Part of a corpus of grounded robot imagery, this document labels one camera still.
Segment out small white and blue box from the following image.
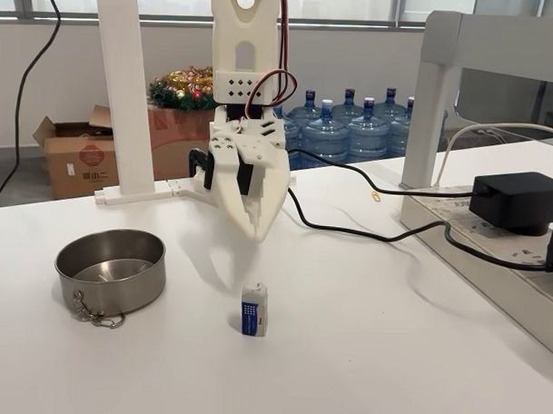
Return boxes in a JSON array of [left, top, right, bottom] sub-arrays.
[[238, 281, 271, 339]]

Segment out red cardboard box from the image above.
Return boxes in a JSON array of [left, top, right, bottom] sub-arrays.
[[144, 104, 217, 183]]

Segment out round metal bowl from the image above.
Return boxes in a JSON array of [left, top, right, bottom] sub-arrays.
[[52, 226, 170, 317]]

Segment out open brown cardboard box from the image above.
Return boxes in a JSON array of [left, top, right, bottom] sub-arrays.
[[30, 102, 123, 202]]

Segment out black table clamp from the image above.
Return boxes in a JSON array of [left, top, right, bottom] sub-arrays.
[[187, 147, 215, 191]]

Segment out christmas wreath with tinsel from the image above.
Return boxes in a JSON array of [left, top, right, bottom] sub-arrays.
[[146, 64, 219, 113]]

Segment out grey white desk shelf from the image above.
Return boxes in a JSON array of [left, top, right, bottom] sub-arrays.
[[400, 9, 553, 195]]

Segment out white power strip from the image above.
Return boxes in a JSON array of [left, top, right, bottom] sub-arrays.
[[396, 183, 553, 359]]

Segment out black power adapter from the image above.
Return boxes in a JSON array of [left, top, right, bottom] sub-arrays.
[[467, 169, 553, 238]]

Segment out long black power cable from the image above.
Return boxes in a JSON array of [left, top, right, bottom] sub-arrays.
[[282, 186, 553, 273]]

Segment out red black servo wire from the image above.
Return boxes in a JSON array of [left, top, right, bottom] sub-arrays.
[[242, 0, 301, 125]]

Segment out black cable to adapter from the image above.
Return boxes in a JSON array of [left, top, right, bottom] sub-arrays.
[[284, 147, 489, 198]]

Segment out white upright post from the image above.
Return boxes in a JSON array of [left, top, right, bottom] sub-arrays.
[[86, 0, 164, 199]]

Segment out white cable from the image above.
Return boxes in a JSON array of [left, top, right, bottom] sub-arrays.
[[433, 119, 553, 193]]

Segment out metal chain with clasp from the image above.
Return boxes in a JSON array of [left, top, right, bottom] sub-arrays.
[[69, 289, 127, 330]]

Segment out hanging black cable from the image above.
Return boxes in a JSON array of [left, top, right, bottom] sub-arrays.
[[0, 0, 63, 212]]

